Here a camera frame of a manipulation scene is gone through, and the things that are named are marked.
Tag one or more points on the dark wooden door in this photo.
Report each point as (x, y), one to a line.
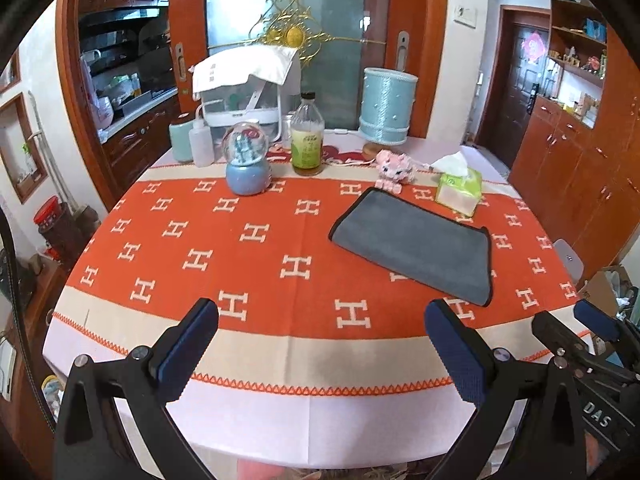
(520, 53)

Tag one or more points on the bottle with green label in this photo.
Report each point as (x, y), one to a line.
(307, 128)

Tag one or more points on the white squeeze bottle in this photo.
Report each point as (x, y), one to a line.
(201, 140)

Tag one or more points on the purple and grey towel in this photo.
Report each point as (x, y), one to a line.
(417, 243)

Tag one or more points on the red bucket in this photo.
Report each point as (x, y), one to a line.
(48, 213)

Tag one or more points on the pale green cup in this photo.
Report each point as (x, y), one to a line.
(179, 137)

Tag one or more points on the green tissue box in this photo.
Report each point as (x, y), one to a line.
(460, 187)

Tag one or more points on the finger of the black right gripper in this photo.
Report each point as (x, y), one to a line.
(623, 335)
(560, 340)

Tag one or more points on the wooden cabinet with shelves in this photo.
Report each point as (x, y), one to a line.
(578, 166)

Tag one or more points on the gold ornament decoration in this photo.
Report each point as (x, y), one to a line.
(291, 24)

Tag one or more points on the blue snow globe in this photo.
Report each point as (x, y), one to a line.
(245, 147)

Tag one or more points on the light blue lamp shade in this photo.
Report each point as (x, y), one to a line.
(386, 107)

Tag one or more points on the white sterilizer appliance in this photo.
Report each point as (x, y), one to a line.
(247, 84)

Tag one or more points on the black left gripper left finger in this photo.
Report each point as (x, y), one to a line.
(90, 441)

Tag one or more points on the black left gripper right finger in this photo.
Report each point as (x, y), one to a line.
(549, 442)

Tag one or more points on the pink block pig toy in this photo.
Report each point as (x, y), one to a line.
(394, 171)

